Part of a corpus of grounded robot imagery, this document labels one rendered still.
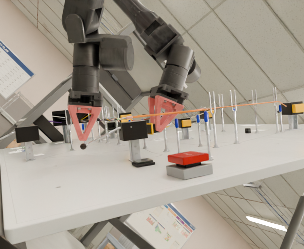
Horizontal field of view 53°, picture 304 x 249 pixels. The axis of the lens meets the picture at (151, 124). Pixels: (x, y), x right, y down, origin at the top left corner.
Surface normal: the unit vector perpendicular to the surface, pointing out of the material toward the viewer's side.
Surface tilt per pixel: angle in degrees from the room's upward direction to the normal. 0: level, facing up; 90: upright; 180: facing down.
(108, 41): 136
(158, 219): 90
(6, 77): 90
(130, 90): 90
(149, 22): 113
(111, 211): 90
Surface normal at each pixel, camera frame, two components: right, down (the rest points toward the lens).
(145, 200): 0.45, 0.00
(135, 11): -0.38, -0.21
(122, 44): -0.21, 0.43
